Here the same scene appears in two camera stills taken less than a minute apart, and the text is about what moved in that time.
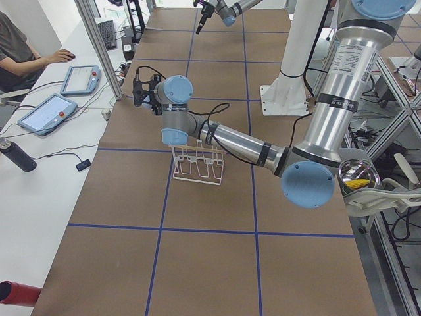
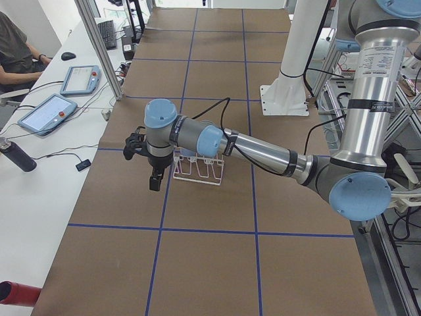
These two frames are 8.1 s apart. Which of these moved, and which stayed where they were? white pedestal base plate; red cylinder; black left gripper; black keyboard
Moved: black left gripper
Stayed: black keyboard; red cylinder; white pedestal base plate
